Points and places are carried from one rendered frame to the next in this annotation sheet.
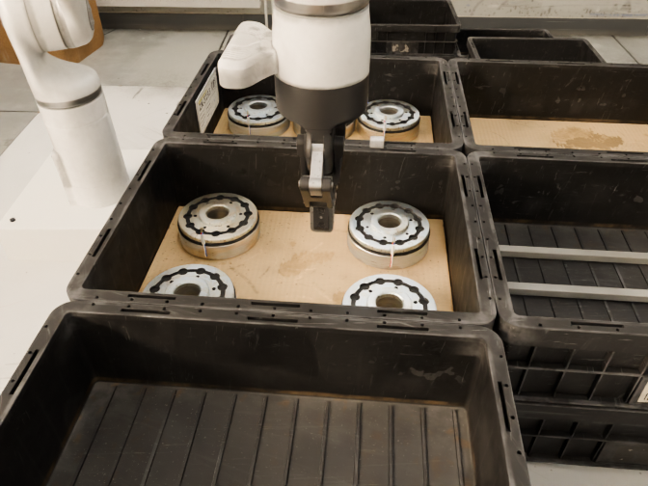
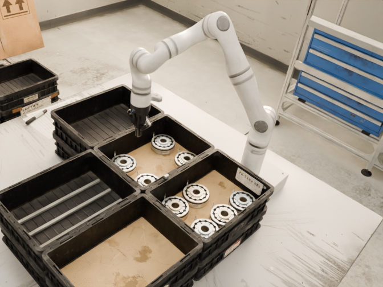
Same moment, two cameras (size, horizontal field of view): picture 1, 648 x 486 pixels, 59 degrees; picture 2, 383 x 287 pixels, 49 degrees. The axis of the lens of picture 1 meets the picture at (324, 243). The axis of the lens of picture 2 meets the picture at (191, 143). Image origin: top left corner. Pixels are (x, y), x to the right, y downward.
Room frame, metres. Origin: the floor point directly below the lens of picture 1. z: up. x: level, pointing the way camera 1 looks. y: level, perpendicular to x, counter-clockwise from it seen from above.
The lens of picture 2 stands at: (1.32, -0.97, 2.00)
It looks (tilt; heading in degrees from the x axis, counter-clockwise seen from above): 38 degrees down; 123
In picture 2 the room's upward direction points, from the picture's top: 9 degrees clockwise
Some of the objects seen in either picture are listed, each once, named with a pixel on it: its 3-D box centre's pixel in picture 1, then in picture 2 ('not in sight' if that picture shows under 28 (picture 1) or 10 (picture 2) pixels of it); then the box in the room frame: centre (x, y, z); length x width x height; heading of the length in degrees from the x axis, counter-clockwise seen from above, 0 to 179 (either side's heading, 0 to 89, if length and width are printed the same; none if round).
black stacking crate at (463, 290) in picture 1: (296, 255); (154, 159); (0.51, 0.03, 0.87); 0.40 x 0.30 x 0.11; 85
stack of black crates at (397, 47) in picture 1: (396, 68); not in sight; (2.21, -0.29, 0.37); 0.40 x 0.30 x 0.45; 88
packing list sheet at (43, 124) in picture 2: not in sight; (62, 115); (-0.16, 0.08, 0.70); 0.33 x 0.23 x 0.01; 88
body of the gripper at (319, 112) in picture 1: (321, 115); (139, 110); (0.44, 0.00, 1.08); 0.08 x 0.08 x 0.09
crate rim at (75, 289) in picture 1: (294, 220); (155, 150); (0.51, 0.03, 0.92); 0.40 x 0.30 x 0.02; 85
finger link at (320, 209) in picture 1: (320, 211); not in sight; (0.42, 0.00, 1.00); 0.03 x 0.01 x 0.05; 175
